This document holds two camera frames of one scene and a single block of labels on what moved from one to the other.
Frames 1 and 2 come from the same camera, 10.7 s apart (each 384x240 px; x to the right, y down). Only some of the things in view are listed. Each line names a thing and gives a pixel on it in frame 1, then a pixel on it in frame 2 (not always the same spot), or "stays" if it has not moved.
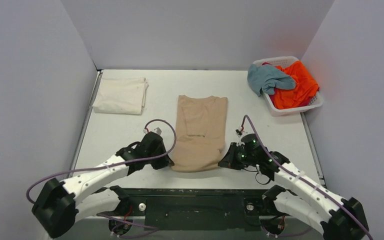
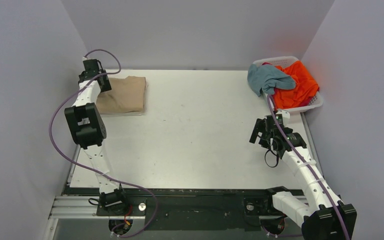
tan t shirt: (200, 126) → (126, 94)
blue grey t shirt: (266, 77) stays
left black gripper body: (160, 157) → (102, 81)
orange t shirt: (306, 86) stays
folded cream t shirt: (121, 95) stays
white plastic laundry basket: (316, 102) stays
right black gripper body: (231, 157) → (261, 131)
